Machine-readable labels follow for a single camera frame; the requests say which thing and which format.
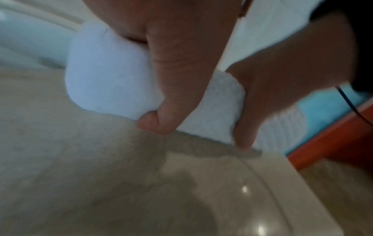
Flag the person's left hand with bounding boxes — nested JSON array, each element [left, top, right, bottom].
[[82, 0, 253, 136]]

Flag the person's right hand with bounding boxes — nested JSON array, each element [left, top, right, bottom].
[[227, 12, 359, 150]]

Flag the white towel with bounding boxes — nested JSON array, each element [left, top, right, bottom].
[[65, 23, 308, 154]]

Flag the light blue cloth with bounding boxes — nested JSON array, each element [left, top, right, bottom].
[[284, 83, 373, 156]]

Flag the orange wooden edge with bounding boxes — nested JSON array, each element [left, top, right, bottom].
[[287, 96, 373, 171]]

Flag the white basin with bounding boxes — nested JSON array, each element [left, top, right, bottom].
[[0, 0, 85, 70]]

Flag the black cable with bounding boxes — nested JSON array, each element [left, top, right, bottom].
[[336, 86, 373, 126]]

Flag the black wrist camera strap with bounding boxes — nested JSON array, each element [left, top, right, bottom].
[[309, 0, 373, 93]]

